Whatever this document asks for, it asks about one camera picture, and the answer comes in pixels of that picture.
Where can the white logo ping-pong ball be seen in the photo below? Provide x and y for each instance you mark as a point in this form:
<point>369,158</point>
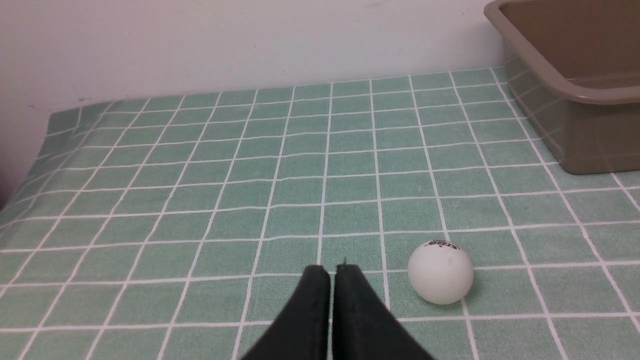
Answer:
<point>440,272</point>

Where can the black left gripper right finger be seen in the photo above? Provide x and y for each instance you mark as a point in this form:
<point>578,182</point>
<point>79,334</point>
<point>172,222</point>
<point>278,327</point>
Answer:
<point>363,328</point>

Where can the brown plastic bin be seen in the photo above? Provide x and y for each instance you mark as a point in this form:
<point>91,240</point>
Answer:
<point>573,68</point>

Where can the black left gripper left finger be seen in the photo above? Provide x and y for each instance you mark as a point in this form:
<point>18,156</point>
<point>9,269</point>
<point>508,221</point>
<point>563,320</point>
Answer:
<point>301,329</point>

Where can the green checkered tablecloth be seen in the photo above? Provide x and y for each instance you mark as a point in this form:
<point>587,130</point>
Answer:
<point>176,227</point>

